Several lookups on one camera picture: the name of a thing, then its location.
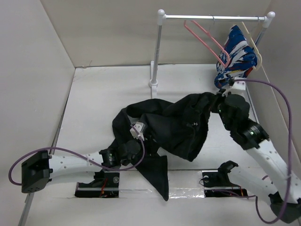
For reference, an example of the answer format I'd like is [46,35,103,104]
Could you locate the black trousers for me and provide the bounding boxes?
[109,92,214,201]

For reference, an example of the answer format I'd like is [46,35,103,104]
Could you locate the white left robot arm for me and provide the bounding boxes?
[21,135,166,194]

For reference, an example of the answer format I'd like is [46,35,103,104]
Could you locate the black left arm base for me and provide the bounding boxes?
[74,171,120,198]

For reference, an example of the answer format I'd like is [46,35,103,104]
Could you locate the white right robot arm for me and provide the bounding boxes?
[210,94,301,224]

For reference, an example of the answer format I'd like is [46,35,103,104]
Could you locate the pink plastic hanger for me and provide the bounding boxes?
[183,15,231,68]

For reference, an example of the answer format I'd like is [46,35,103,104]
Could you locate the cream plastic hanger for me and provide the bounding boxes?
[240,22,262,71]

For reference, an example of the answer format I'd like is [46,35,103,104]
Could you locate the blue patterned garment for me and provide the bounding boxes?
[214,25,258,89]

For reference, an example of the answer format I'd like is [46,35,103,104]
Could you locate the white metal clothes rack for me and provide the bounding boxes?
[149,8,276,98]

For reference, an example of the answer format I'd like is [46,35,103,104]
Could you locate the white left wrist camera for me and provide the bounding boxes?
[130,122,147,141]

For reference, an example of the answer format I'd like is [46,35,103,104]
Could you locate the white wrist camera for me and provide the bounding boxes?
[130,122,147,141]
[222,77,246,97]

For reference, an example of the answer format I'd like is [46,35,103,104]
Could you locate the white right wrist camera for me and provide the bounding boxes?
[222,77,246,97]

